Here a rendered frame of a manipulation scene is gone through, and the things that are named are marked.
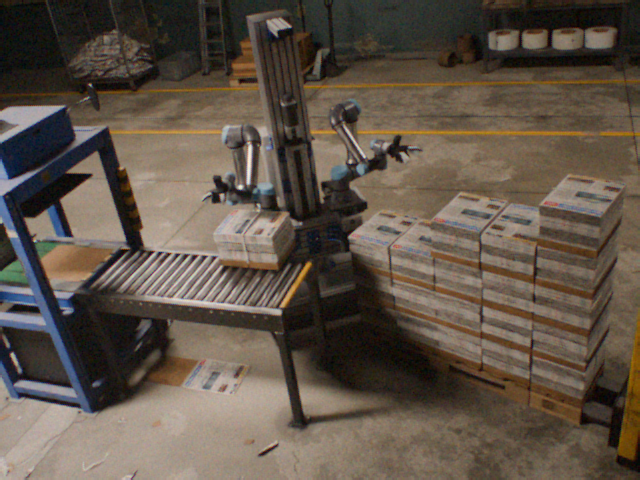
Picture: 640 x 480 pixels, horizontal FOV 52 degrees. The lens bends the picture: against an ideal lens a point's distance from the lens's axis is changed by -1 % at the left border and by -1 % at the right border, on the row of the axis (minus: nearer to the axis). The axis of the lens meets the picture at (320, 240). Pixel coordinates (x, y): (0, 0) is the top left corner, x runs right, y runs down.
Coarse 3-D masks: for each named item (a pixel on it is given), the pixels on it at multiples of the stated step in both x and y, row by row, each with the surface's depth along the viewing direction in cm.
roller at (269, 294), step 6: (288, 264) 384; (282, 270) 378; (288, 270) 381; (276, 276) 374; (282, 276) 374; (276, 282) 369; (282, 282) 375; (270, 288) 364; (276, 288) 366; (264, 294) 360; (270, 294) 360; (264, 300) 355; (270, 300) 359; (258, 306) 351; (264, 306) 353
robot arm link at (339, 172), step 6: (336, 168) 431; (342, 168) 430; (348, 168) 432; (336, 174) 427; (342, 174) 427; (348, 174) 431; (336, 180) 429; (342, 180) 429; (348, 180) 432; (336, 186) 431; (342, 186) 431; (348, 186) 433
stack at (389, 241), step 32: (384, 224) 403; (416, 224) 398; (352, 256) 404; (384, 256) 386; (416, 256) 370; (384, 288) 399; (416, 288) 382; (448, 288) 367; (480, 288) 353; (512, 288) 340; (384, 320) 414; (416, 320) 395; (448, 320) 379; (480, 320) 364; (512, 320) 349; (416, 352) 409; (480, 352) 374; (512, 352) 360; (480, 384) 387; (512, 384) 371
